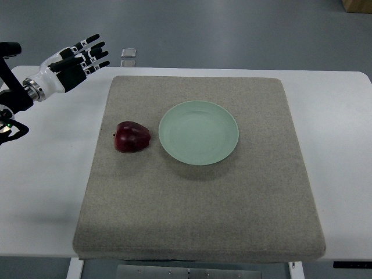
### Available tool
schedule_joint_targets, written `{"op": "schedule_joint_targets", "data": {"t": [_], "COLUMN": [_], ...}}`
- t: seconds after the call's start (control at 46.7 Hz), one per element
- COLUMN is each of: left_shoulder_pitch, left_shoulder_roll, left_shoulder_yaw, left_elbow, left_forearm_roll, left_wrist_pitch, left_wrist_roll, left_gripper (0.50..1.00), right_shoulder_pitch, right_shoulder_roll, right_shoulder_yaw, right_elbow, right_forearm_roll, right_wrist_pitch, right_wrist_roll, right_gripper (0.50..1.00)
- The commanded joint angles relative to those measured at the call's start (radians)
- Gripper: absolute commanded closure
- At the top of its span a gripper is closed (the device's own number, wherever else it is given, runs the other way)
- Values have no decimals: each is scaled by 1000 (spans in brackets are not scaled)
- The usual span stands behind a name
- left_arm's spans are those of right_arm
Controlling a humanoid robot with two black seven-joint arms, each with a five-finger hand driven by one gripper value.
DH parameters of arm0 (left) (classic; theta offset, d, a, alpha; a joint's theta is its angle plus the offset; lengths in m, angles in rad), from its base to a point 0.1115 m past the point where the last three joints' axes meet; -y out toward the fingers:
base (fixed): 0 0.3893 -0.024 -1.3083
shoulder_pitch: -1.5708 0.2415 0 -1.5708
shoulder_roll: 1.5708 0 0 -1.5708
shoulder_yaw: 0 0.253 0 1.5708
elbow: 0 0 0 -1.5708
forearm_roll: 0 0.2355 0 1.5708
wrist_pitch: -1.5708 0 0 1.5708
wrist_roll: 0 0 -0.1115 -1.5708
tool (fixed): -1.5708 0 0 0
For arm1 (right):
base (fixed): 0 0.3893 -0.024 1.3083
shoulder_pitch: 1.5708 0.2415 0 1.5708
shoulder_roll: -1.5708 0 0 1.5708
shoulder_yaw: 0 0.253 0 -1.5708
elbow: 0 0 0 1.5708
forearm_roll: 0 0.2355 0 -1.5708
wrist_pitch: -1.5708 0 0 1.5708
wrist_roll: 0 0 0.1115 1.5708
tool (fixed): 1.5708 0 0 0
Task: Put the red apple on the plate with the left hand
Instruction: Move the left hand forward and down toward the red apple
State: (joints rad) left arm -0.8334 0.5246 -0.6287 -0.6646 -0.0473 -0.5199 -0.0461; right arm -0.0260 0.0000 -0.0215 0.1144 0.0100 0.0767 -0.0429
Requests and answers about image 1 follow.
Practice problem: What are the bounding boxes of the beige fabric cushion mat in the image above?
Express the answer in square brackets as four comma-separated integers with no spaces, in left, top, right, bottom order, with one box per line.
[73,76,326,263]

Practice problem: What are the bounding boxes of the white table leg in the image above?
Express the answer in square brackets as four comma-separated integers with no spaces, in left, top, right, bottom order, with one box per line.
[66,258,84,279]
[288,262,305,279]

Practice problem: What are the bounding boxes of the grey metal base plate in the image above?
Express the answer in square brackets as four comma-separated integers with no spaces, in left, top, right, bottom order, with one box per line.
[116,264,262,279]

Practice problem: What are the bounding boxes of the cardboard box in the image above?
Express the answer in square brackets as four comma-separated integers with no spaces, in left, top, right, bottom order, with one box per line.
[342,0,371,14]

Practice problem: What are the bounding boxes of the black table control panel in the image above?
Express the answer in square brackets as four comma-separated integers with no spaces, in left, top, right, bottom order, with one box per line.
[333,261,372,269]

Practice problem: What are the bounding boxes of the white table leg right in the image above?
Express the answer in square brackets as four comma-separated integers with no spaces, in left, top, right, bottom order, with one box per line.
[288,262,305,279]

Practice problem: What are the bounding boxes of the white table leg left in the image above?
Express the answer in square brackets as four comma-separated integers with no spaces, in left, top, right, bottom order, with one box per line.
[66,258,84,279]

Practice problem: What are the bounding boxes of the lower metal floor plate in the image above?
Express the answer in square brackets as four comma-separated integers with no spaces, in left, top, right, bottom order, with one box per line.
[120,59,136,67]

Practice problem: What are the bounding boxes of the light green plate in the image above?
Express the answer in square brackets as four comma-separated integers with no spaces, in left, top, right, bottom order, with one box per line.
[158,101,239,166]

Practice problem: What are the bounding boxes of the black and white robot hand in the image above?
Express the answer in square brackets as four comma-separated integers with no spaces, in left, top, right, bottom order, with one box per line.
[23,34,110,102]

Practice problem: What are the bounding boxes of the red apple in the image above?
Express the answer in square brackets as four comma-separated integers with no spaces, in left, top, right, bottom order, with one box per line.
[113,121,151,153]

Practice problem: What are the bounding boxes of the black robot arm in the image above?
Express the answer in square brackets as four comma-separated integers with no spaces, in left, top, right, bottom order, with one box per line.
[1,42,33,144]

